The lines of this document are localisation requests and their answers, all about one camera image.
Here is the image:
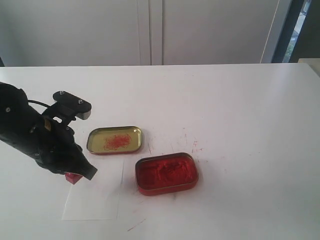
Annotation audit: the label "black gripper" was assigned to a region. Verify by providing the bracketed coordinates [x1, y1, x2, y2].
[23, 113, 98, 180]

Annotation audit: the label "red plastic stamp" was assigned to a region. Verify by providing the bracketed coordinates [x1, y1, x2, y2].
[64, 172, 83, 185]

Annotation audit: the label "white paper sheet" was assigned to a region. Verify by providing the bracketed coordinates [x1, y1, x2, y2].
[62, 159, 124, 221]

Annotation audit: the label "red ink pad tin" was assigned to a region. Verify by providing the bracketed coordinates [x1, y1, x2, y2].
[135, 152, 199, 196]

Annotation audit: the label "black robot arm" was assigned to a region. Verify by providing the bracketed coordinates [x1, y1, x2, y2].
[0, 82, 98, 180]

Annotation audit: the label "gold tin lid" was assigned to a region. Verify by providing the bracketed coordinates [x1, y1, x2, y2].
[86, 126, 143, 155]

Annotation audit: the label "white cabinet doors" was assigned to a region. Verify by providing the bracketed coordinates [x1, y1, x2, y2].
[0, 0, 290, 67]

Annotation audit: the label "beige box corner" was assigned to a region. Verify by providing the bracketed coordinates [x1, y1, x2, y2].
[298, 58, 320, 77]

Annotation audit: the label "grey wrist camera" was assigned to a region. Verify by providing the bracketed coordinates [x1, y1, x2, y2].
[42, 91, 92, 126]

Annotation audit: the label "black cable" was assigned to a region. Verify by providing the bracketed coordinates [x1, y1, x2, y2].
[26, 99, 52, 108]

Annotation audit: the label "dark window frame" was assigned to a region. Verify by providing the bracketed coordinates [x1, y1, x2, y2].
[271, 0, 320, 63]

